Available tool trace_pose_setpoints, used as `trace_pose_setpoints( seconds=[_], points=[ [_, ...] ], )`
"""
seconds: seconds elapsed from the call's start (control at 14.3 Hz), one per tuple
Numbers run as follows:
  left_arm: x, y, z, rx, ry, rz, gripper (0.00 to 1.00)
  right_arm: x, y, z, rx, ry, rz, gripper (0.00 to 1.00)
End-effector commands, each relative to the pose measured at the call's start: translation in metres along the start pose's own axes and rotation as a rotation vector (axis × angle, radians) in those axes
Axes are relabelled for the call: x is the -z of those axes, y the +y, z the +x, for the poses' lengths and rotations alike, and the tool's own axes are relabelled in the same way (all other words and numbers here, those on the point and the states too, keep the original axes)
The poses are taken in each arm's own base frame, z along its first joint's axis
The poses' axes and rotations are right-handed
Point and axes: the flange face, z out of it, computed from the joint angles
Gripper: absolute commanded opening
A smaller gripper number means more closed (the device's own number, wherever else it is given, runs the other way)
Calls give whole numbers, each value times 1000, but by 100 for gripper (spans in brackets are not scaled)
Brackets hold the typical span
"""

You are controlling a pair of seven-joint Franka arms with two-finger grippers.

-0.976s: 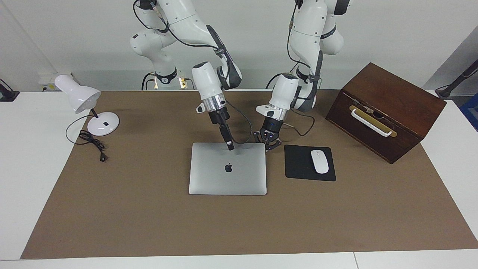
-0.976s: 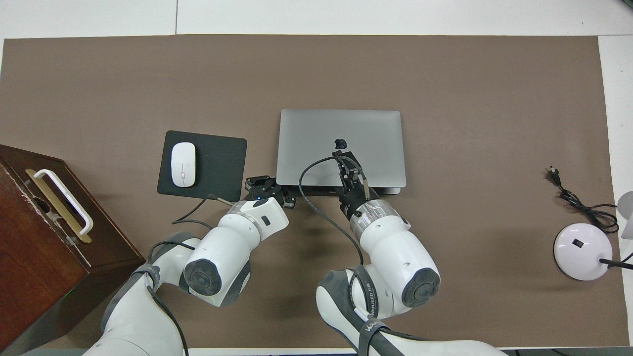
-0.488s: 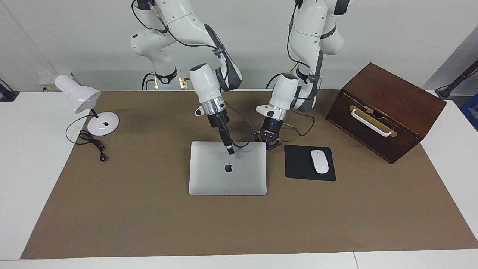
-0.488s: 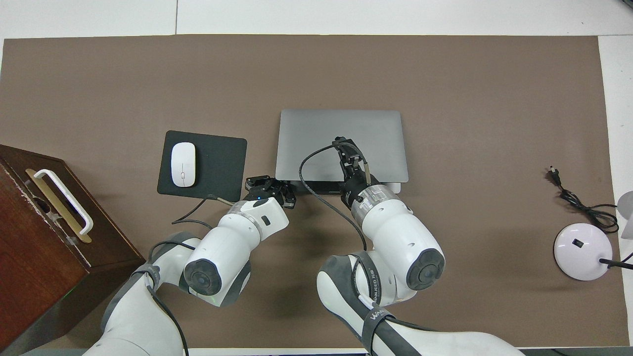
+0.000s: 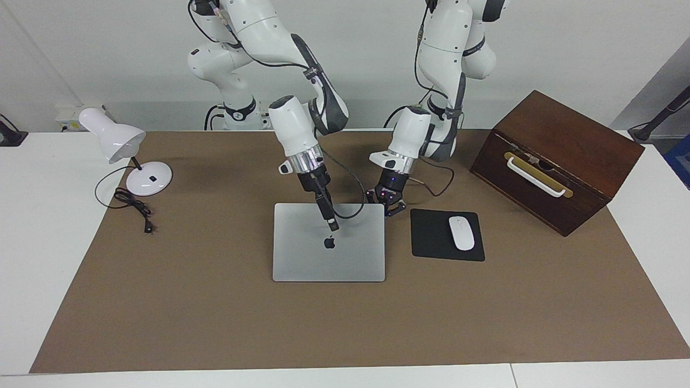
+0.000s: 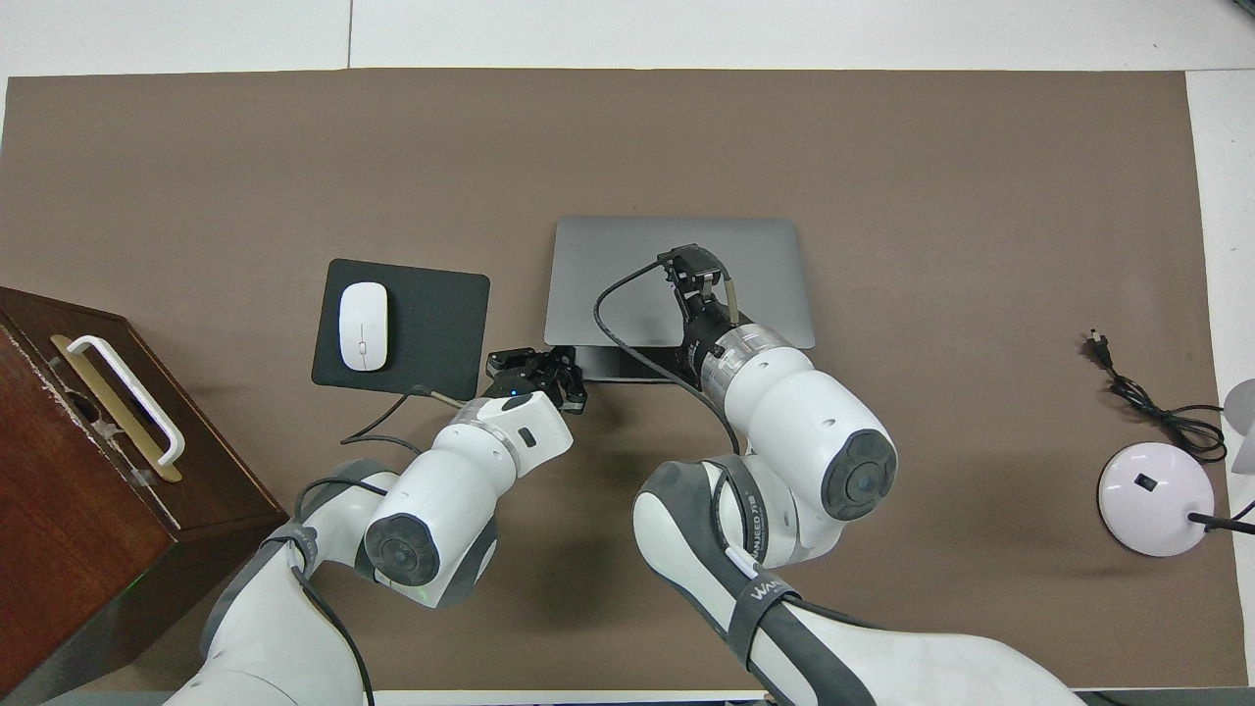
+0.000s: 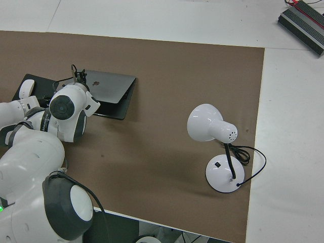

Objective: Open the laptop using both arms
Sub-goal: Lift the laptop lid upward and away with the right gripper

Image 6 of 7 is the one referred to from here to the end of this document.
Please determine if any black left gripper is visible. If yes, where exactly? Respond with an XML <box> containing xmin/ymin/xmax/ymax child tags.
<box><xmin>485</xmin><ymin>345</ymin><xmax>589</xmax><ymax>415</ymax></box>

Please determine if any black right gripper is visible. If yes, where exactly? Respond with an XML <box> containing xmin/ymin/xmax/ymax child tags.
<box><xmin>659</xmin><ymin>245</ymin><xmax>741</xmax><ymax>381</ymax></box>

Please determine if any silver grey laptop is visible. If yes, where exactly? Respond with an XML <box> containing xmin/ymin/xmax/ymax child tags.
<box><xmin>544</xmin><ymin>216</ymin><xmax>817</xmax><ymax>383</ymax></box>

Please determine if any black mouse pad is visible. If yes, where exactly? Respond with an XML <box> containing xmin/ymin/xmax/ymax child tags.
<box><xmin>311</xmin><ymin>258</ymin><xmax>491</xmax><ymax>402</ymax></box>

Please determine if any white computer mouse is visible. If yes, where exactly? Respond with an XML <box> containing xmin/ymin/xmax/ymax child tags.
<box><xmin>338</xmin><ymin>281</ymin><xmax>389</xmax><ymax>373</ymax></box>

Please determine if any brown table mat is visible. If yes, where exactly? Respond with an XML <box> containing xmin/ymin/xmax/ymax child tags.
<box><xmin>0</xmin><ymin>69</ymin><xmax>1248</xmax><ymax>692</ymax></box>

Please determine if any dark wooden box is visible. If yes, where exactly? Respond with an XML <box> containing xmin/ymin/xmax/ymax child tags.
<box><xmin>0</xmin><ymin>286</ymin><xmax>289</xmax><ymax>706</ymax></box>

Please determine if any white desk lamp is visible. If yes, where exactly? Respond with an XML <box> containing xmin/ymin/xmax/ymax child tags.
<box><xmin>1097</xmin><ymin>380</ymin><xmax>1255</xmax><ymax>558</ymax></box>

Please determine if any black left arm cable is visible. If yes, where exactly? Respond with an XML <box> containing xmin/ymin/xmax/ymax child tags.
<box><xmin>289</xmin><ymin>384</ymin><xmax>464</xmax><ymax>706</ymax></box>

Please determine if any white box handle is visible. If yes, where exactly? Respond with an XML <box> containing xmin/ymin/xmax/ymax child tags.
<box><xmin>67</xmin><ymin>336</ymin><xmax>185</xmax><ymax>468</ymax></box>

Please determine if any black lamp power cable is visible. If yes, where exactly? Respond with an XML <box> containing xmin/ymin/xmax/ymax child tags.
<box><xmin>1088</xmin><ymin>328</ymin><xmax>1229</xmax><ymax>464</ymax></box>

